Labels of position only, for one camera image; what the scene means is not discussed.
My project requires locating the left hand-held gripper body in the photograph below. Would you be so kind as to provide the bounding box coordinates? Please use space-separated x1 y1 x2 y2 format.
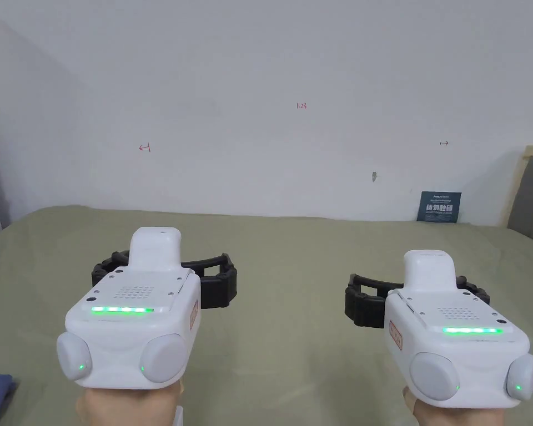
55 227 202 392

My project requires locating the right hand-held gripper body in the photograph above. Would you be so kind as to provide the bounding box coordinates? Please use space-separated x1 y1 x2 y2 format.
384 248 533 410

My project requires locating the person's right hand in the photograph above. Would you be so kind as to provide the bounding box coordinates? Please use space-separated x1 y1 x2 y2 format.
401 386 510 426

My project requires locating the person's left hand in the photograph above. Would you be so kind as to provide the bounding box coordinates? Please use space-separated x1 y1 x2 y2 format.
75 383 183 426

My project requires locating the bed with pale green sheet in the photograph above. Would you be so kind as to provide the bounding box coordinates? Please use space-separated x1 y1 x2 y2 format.
0 204 533 426

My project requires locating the dark blue wall sign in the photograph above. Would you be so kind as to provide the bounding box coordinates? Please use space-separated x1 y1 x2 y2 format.
416 191 463 224

